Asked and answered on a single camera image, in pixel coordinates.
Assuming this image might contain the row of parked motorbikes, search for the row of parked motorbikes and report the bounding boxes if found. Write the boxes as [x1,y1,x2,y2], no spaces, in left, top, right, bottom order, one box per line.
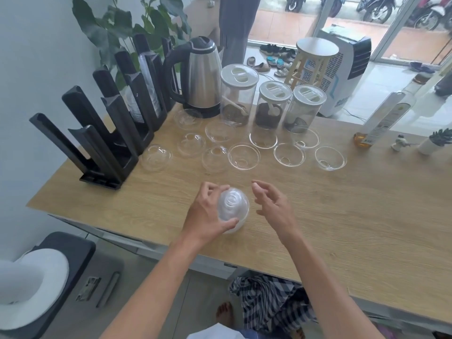
[284,0,452,32]

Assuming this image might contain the person's left foot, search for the person's left foot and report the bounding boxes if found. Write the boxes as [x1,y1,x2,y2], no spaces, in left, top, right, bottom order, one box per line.
[216,301,234,327]

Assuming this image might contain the small white figurine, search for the small white figurine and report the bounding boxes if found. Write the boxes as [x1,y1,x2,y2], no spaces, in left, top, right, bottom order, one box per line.
[391,134,419,152]

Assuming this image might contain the pair of blue slippers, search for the pair of blue slippers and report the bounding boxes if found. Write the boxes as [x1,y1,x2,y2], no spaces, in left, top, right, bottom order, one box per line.
[409,61,436,74]

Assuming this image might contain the round wooden stool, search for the round wooden stool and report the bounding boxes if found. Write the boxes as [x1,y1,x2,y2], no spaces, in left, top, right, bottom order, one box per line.
[284,37,339,89]

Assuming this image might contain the steel electric kettle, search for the steel electric kettle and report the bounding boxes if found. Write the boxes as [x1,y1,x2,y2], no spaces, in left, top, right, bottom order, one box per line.
[162,35,224,119]

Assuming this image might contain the black cup lid organizer rack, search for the black cup lid organizer rack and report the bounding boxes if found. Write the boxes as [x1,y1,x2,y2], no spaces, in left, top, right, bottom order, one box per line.
[29,33,177,190]

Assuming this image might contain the black plastic chair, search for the black plastic chair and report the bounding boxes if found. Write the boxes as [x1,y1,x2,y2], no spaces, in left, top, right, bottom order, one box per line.
[0,232,97,339]

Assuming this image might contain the clear jar of dark grounds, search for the clear jar of dark grounds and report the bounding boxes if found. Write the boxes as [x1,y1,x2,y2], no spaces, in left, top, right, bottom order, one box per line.
[254,80,293,130]

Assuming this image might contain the nested stack of dome lids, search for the nested stack of dome lids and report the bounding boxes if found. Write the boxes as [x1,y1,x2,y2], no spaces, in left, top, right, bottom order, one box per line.
[216,186,250,234]

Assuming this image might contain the person's left forearm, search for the person's left forearm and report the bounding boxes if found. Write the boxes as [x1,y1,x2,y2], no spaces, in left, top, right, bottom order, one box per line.
[100,236,226,339]

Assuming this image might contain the person's left hand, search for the person's left hand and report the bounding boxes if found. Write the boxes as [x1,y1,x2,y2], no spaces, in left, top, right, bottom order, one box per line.
[180,180,241,246]

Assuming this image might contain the row of shoes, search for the row of shoes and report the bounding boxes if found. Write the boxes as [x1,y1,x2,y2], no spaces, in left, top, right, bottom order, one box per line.
[246,44,299,79]

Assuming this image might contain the white hat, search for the white hat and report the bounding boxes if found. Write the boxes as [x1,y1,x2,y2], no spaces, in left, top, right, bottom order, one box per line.
[0,248,70,331]

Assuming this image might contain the person's right hand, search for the person's right hand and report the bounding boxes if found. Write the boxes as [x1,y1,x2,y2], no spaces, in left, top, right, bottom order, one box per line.
[251,179,301,246]

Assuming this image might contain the white portable air cooler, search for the white portable air cooler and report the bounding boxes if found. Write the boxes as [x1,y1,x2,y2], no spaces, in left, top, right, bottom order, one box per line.
[316,24,372,118]

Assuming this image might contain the large clear jar white lid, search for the large clear jar white lid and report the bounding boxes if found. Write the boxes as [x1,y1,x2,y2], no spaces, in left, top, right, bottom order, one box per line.
[220,63,260,128]

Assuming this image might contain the group of clear plastic lids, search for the group of clear plastic lids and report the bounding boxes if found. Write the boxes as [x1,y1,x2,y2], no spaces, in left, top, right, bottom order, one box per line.
[139,108,348,174]

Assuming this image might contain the person's right forearm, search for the person's right forearm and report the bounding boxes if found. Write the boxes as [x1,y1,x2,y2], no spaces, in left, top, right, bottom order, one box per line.
[282,229,386,339]

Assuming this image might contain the rosette succulent in white pot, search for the rosette succulent in white pot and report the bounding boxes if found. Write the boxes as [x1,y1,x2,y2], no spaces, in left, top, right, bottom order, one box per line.
[417,129,452,156]

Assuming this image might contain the large leafy potted plant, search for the large leafy potted plant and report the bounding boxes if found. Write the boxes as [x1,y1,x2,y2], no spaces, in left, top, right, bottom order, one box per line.
[72,0,193,92]

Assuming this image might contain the checkered trousers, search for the checkered trousers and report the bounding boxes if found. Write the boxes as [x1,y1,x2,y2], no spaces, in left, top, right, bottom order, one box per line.
[228,275,317,339]

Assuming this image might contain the white shirt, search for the white shirt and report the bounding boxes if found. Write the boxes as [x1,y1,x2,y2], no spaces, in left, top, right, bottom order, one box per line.
[186,323,248,339]

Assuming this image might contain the tall glass oil bottle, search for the tall glass oil bottle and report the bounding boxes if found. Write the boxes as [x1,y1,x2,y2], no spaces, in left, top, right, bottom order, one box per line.
[353,72,433,149]

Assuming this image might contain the clear jar with white lid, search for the clear jar with white lid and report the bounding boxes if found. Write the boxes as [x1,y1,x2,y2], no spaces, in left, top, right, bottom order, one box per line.
[282,84,327,134]

